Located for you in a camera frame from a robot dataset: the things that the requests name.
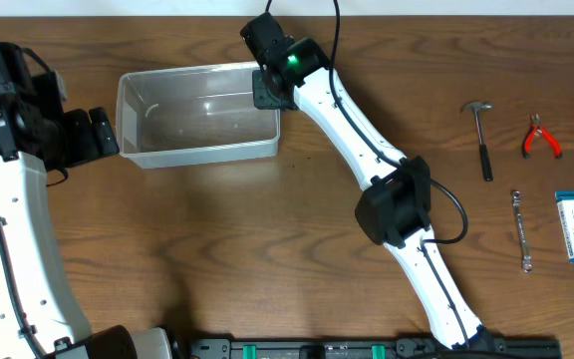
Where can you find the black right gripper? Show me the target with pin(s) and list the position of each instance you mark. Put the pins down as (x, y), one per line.
(262, 100)

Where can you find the small steel hammer black grip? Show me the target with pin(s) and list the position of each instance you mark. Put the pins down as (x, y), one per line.
(476, 108)

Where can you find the clear plastic container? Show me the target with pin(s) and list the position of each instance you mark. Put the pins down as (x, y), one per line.
(193, 116)

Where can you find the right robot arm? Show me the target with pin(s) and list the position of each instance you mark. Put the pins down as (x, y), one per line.
(394, 208)

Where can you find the red handled pliers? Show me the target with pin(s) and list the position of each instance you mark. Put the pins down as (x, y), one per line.
(536, 130)

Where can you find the silver ring wrench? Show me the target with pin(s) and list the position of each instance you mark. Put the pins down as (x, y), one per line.
(526, 258)

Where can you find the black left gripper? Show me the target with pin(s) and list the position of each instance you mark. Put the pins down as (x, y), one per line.
(75, 138)

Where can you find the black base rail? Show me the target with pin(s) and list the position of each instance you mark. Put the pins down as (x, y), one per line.
(402, 348)

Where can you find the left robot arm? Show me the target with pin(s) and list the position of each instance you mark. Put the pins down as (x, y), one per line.
(39, 314)

